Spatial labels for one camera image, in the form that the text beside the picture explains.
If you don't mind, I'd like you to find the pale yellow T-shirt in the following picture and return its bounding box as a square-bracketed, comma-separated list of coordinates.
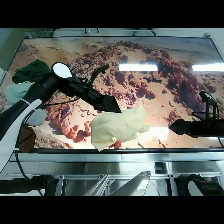
[90, 106, 152, 153]

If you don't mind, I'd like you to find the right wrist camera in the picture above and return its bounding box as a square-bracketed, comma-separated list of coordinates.
[198, 90, 220, 122]

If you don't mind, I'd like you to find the dark green garment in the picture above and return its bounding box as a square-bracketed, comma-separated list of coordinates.
[11, 59, 54, 85]

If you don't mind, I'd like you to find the light grey garment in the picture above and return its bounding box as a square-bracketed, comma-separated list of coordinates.
[25, 107, 48, 127]

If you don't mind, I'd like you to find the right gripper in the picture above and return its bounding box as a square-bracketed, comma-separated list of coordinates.
[168, 118, 198, 138]

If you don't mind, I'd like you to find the black cable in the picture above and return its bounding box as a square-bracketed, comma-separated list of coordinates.
[13, 150, 32, 182]

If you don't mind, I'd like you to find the silver frame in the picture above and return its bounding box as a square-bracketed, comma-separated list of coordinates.
[0, 150, 224, 197]

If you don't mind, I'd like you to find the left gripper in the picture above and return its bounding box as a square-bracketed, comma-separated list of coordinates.
[87, 89, 123, 115]

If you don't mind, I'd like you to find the pale mint garment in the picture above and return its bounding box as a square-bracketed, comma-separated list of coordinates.
[5, 81, 35, 106]

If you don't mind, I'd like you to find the brown garment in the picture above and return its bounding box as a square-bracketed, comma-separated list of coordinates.
[17, 123, 37, 153]

